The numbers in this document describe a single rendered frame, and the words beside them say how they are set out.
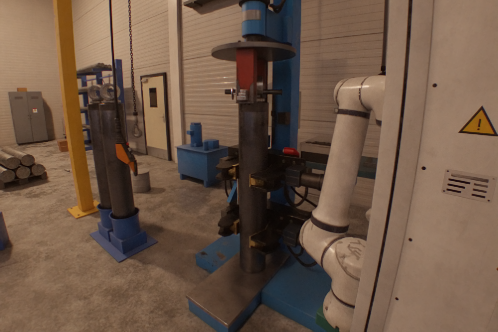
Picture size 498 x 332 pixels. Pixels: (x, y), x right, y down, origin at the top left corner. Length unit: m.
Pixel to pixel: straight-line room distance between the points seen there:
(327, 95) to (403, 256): 3.00
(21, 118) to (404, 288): 11.09
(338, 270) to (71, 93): 3.38
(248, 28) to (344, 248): 1.35
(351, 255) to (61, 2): 3.75
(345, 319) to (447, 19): 0.89
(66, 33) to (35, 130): 7.82
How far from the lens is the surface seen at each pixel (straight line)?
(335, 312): 1.00
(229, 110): 4.39
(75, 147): 3.60
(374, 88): 0.84
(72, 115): 3.56
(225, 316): 1.77
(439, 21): 0.57
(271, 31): 1.79
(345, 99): 0.91
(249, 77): 1.41
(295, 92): 1.99
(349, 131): 0.89
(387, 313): 0.76
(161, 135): 6.12
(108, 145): 2.40
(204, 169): 3.99
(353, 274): 0.87
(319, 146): 1.63
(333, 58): 3.51
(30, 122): 11.14
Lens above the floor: 1.49
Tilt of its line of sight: 11 degrees down
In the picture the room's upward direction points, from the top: straight up
